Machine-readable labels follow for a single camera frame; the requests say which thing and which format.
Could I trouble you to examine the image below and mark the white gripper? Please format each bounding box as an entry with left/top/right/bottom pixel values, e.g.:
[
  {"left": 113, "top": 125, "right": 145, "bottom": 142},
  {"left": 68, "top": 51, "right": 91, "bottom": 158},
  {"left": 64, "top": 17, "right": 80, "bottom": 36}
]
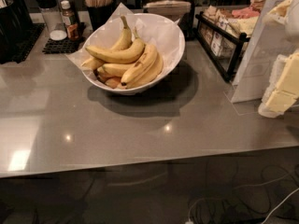
[{"left": 258, "top": 0, "right": 299, "bottom": 118}]

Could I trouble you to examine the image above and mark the curved yellow banana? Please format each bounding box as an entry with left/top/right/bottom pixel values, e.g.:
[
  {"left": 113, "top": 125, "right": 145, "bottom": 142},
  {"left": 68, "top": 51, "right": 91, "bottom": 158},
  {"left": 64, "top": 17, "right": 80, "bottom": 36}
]
[{"left": 85, "top": 29, "right": 145, "bottom": 64}]

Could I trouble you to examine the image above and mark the white bowl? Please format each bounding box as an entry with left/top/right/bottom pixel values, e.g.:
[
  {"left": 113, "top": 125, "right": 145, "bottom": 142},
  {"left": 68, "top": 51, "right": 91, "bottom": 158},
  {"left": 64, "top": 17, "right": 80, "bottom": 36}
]
[{"left": 81, "top": 12, "right": 186, "bottom": 96}]

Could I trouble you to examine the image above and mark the right outer yellow banana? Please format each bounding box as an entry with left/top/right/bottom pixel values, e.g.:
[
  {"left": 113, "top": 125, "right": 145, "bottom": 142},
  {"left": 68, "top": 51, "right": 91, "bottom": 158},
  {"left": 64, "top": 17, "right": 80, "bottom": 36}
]
[{"left": 118, "top": 54, "right": 164, "bottom": 90}]

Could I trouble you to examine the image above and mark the right front yellow banana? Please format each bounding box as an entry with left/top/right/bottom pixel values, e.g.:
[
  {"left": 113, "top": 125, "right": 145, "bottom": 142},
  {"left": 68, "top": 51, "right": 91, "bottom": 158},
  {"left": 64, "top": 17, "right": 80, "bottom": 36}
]
[{"left": 121, "top": 44, "right": 157, "bottom": 85}]

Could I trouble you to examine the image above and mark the middle short yellow banana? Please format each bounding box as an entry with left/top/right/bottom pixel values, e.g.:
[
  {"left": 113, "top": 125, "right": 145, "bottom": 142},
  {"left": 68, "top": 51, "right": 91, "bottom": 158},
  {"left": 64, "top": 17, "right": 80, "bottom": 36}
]
[{"left": 103, "top": 63, "right": 132, "bottom": 77}]

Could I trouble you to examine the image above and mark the lower bruised banana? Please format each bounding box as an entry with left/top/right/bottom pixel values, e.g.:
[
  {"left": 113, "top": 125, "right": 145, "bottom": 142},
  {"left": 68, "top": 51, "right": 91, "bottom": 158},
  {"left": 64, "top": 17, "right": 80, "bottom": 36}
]
[{"left": 93, "top": 67, "right": 121, "bottom": 89}]

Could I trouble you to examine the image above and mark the back upright yellow banana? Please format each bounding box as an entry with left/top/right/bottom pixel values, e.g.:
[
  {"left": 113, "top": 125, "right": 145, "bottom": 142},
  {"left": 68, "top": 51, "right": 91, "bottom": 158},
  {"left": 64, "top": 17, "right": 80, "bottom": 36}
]
[{"left": 80, "top": 16, "right": 132, "bottom": 71}]

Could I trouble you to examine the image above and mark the black condiment rack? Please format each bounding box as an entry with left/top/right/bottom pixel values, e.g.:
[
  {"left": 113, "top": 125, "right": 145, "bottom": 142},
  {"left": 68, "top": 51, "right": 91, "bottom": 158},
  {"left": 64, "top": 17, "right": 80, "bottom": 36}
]
[{"left": 195, "top": 0, "right": 267, "bottom": 82}]

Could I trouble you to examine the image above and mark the white paper liner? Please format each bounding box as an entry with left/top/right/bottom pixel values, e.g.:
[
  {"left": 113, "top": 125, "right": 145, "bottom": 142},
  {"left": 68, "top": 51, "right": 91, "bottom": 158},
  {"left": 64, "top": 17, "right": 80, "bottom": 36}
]
[{"left": 65, "top": 2, "right": 186, "bottom": 86}]

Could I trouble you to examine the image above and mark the black cup of stirrers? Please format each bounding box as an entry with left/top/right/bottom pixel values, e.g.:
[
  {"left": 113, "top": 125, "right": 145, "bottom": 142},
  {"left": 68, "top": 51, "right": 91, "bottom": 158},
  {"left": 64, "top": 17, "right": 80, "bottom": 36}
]
[{"left": 84, "top": 0, "right": 113, "bottom": 30}]

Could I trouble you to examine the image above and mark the small sauce bottle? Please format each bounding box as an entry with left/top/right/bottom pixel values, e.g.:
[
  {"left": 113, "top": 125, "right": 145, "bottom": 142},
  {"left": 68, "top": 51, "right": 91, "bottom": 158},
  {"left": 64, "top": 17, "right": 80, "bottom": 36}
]
[{"left": 61, "top": 0, "right": 80, "bottom": 41}]

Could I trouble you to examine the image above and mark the black rubber mat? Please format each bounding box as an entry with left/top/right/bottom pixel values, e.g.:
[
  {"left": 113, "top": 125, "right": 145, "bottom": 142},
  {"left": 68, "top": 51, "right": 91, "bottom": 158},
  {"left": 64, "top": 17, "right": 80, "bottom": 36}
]
[{"left": 43, "top": 23, "right": 85, "bottom": 54}]

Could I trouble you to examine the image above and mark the glass sugar dispenser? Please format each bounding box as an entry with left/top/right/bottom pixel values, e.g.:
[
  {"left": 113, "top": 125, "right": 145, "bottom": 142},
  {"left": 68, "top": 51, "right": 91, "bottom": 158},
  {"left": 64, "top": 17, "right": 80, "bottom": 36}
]
[{"left": 36, "top": 0, "right": 67, "bottom": 41}]

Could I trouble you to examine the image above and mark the large black mat left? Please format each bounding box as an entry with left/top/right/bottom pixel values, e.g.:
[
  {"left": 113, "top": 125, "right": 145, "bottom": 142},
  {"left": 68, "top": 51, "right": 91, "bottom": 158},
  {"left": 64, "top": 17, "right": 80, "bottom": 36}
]
[{"left": 7, "top": 23, "right": 45, "bottom": 63}]

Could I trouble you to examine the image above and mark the black container left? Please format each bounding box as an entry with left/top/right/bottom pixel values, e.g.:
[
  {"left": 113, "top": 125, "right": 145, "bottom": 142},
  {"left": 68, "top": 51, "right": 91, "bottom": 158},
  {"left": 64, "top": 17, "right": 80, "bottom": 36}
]
[{"left": 0, "top": 0, "right": 34, "bottom": 63}]

